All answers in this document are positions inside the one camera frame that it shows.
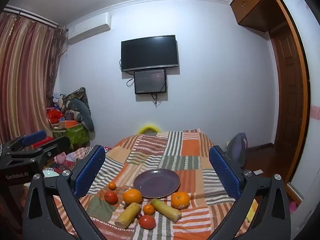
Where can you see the large orange with sticker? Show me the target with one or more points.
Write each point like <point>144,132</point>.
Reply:
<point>180,200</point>

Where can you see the striped red curtain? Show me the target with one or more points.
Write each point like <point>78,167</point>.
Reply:
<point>27,77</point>

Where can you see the white air conditioner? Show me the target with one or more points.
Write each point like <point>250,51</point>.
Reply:
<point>88,28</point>

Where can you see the red bag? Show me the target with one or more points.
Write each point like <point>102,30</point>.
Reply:
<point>55,116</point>

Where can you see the brown wooden door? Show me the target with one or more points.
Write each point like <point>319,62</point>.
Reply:
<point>287,100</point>

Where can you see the grey plush toy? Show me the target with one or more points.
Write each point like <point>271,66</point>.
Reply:
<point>83,115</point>

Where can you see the yellow sugarcane piece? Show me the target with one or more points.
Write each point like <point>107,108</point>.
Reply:
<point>127,215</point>
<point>166,209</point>

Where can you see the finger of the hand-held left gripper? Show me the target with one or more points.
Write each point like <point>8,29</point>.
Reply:
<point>56,147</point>
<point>33,137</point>

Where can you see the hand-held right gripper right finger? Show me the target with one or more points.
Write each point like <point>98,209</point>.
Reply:
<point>222,170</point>

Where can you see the wooden overhead cabinet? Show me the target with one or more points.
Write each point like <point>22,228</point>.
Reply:
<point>252,7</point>

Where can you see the floral cloth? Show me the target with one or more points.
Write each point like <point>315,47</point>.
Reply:
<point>75,156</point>

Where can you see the orange box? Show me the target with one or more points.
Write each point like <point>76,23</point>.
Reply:
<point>68,124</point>

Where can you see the small black wall monitor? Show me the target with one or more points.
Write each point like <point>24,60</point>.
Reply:
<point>150,81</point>

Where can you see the red tomato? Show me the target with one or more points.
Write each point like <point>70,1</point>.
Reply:
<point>147,221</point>
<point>111,197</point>

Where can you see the grey blue bag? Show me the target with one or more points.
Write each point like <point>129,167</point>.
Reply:
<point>236,150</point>

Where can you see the small mandarin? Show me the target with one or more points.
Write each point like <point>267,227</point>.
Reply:
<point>112,185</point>
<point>149,209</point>

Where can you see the small white floor item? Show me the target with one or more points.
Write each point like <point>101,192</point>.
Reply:
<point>258,172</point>

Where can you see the small dark red date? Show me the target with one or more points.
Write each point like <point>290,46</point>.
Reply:
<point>138,215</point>

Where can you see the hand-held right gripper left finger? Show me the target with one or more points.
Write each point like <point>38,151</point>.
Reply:
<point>91,170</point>

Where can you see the curtain rail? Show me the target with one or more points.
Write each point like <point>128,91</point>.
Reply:
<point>35,15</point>

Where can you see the green patterned box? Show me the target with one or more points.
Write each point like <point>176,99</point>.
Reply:
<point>77,136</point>

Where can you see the purple plate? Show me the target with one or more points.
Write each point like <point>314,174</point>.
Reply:
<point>157,183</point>

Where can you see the black wall television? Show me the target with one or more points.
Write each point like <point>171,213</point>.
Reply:
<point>150,52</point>

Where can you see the striped patchwork blanket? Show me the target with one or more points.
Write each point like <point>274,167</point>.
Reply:
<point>185,152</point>

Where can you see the dark patterned cushion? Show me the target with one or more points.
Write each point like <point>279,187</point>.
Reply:
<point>77,93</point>

